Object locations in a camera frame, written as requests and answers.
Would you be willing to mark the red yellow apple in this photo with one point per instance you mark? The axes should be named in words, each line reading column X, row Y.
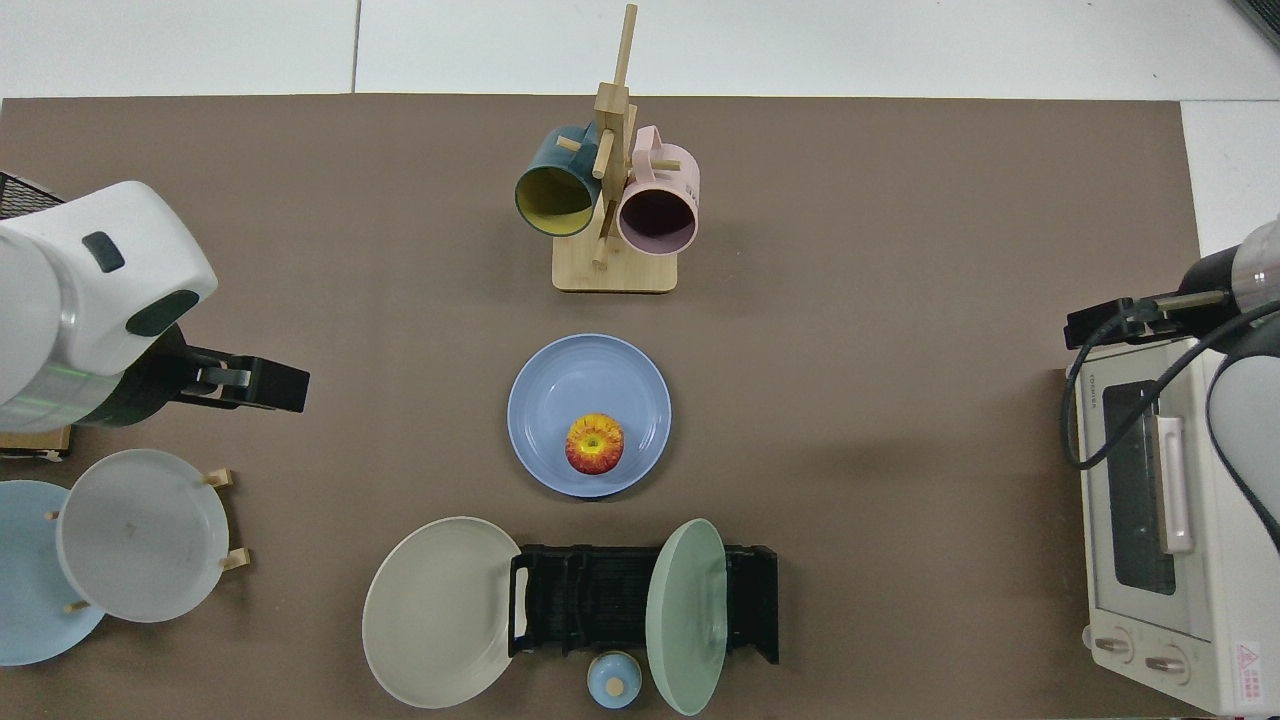
column 595, row 445

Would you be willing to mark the grey plate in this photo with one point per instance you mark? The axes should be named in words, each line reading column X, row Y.
column 140, row 535

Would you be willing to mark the light blue plate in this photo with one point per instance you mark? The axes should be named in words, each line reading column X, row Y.
column 25, row 580

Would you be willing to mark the beige plate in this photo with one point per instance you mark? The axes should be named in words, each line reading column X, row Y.
column 440, row 615

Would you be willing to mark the black dish rack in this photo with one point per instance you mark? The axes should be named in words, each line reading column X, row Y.
column 600, row 600

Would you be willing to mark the pale green plate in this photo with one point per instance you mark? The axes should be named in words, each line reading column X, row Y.
column 685, row 620

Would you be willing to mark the dark corner object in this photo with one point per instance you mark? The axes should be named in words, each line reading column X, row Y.
column 1265, row 15

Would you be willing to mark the brown table cloth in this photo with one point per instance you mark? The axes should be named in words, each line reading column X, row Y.
column 850, row 180

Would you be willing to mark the pale toaster oven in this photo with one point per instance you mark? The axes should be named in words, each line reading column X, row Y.
column 1200, row 600

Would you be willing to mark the dark teal mug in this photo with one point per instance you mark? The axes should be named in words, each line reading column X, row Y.
column 550, row 160

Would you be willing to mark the wooden cup stand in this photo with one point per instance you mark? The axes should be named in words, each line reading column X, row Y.
column 615, row 270

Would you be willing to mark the pink mug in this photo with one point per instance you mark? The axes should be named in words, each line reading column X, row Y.
column 660, row 175

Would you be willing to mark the small blue round thing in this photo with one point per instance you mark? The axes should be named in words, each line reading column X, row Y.
column 613, row 680

